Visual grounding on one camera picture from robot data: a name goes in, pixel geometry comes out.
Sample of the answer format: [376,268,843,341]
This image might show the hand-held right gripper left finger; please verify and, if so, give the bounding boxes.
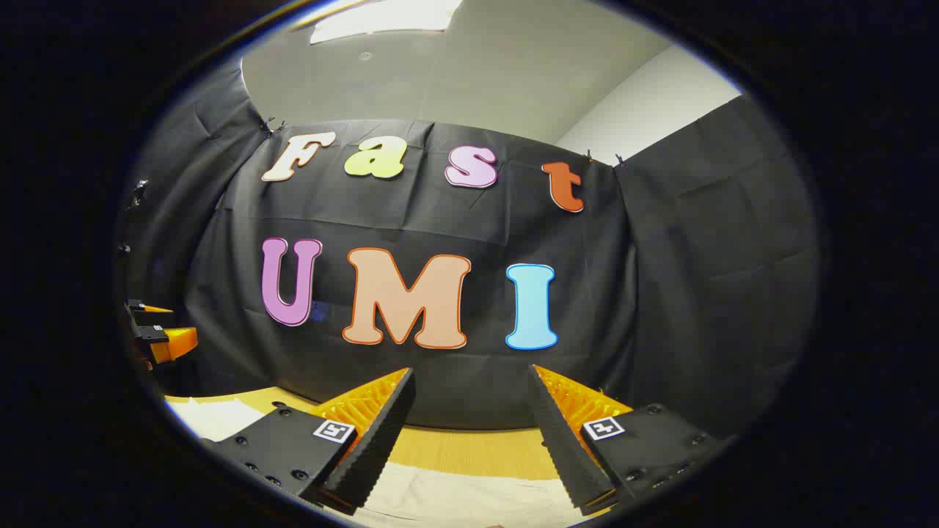
[198,367,417,516]

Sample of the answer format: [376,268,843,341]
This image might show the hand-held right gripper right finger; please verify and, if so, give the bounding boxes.
[527,364,734,516]

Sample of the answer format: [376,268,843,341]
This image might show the white jeans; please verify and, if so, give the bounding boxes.
[167,398,588,528]

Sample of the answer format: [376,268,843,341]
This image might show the black backdrop cloth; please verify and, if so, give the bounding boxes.
[117,59,821,441]

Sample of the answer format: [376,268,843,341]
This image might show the ceiling light panel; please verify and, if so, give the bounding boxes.
[308,0,464,46]

